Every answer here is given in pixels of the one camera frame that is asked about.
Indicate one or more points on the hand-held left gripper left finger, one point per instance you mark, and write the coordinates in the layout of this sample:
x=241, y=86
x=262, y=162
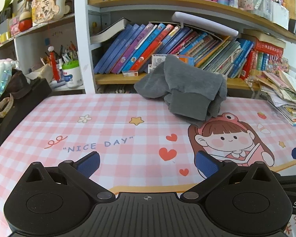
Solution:
x=88, y=164

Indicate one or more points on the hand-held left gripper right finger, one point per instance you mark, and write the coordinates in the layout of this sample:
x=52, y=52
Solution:
x=207, y=164

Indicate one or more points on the grey pants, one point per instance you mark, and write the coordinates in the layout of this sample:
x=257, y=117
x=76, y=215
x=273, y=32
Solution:
x=187, y=88

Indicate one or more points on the pink checked cartoon table mat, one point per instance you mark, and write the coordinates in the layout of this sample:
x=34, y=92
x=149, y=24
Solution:
x=128, y=138

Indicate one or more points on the stack of papers and booklets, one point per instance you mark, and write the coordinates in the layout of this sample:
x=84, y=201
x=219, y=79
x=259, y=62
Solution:
x=286, y=96

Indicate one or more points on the black box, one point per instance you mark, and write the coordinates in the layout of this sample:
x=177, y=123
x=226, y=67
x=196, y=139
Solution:
x=19, y=108

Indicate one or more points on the white tub with green rim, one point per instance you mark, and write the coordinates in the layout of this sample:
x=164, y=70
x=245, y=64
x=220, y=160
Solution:
x=71, y=75

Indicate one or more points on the crumpled white tissue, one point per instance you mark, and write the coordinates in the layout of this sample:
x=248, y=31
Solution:
x=40, y=72

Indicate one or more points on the red tassel ornament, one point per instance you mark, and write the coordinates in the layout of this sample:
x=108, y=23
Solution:
x=54, y=63

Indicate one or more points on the brown cloth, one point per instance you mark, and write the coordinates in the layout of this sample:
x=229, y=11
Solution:
x=17, y=82

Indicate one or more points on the bunch of pens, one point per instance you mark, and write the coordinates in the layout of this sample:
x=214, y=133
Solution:
x=66, y=54

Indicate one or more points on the small white labelled box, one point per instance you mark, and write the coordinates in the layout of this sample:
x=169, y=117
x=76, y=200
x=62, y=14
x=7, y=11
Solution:
x=158, y=60

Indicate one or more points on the white and wood bookshelf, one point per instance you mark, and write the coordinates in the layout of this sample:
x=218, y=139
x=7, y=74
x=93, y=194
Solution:
x=81, y=42

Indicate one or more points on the row of colourful books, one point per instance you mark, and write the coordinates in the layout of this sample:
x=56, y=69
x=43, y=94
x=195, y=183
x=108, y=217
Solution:
x=148, y=47

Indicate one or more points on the white storage box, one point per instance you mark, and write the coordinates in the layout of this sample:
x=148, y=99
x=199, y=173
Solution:
x=280, y=16

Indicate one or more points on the white desk lamp bar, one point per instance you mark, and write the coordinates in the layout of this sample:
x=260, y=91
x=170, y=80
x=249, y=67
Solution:
x=204, y=23

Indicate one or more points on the red round doll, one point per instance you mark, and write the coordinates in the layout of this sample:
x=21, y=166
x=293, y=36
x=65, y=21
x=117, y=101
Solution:
x=25, y=22

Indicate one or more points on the cartoon figure plaque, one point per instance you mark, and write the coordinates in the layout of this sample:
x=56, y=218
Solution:
x=48, y=2

